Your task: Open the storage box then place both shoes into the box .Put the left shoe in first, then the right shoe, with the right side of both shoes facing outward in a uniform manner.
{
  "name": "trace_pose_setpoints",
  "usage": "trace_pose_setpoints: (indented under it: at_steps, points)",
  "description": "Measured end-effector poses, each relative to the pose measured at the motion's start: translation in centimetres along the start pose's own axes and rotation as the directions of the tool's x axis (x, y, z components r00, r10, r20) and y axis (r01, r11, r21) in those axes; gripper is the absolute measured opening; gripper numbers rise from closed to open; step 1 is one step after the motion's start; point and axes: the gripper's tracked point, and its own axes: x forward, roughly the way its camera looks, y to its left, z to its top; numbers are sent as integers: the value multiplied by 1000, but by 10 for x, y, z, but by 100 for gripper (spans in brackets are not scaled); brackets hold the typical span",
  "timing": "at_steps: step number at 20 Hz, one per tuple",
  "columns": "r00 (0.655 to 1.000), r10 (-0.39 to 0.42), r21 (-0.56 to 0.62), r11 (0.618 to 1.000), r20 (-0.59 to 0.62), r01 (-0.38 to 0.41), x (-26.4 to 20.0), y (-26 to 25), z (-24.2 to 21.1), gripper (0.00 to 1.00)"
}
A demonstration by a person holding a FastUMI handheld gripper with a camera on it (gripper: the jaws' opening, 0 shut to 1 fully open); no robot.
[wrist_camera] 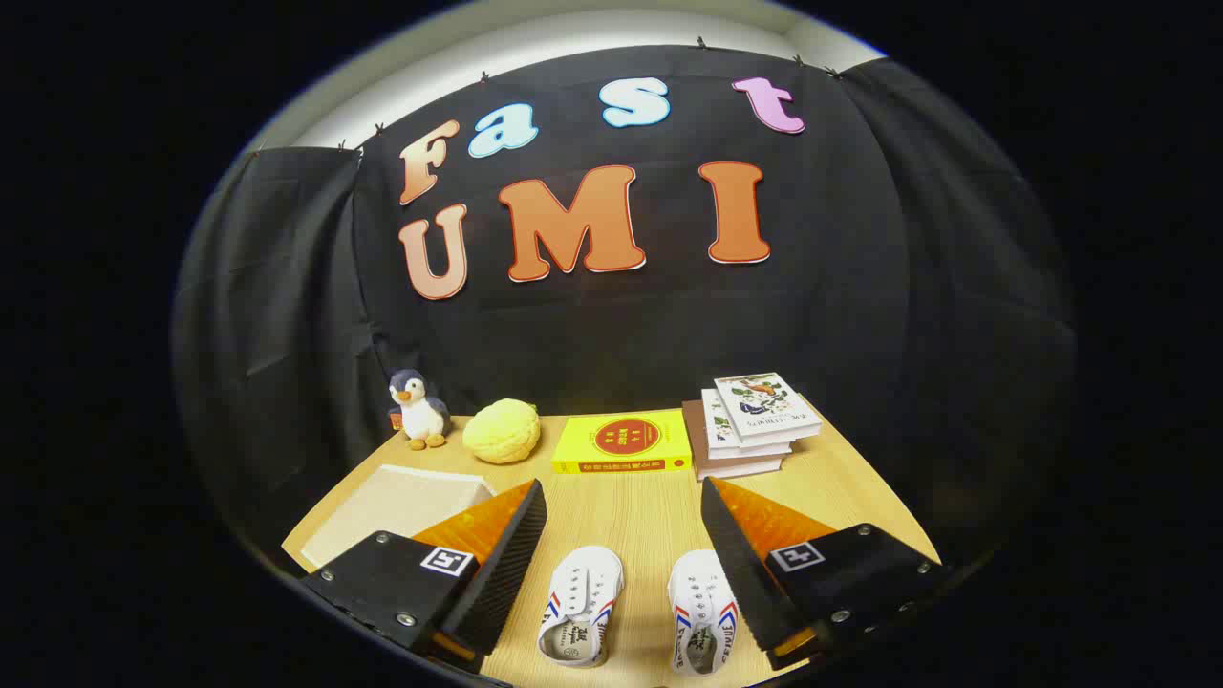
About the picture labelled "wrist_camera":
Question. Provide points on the penguin plush toy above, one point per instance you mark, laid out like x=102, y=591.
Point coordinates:
x=418, y=411

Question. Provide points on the yellow round plush ball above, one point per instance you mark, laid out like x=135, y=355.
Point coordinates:
x=502, y=432

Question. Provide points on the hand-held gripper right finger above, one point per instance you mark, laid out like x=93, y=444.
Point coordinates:
x=736, y=564

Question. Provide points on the white illustrated book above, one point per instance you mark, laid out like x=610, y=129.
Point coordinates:
x=764, y=401
x=717, y=425

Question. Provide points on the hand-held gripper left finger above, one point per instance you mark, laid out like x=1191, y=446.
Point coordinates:
x=506, y=564

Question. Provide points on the black backdrop cloth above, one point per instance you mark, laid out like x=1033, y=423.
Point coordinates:
x=621, y=334

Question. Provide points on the beige fabric storage box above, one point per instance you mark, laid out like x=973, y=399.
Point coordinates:
x=401, y=502

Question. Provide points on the yellow book with red circle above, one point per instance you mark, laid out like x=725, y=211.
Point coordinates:
x=621, y=438

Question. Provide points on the white canvas shoe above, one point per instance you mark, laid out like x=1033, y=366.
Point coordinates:
x=697, y=597
x=583, y=592

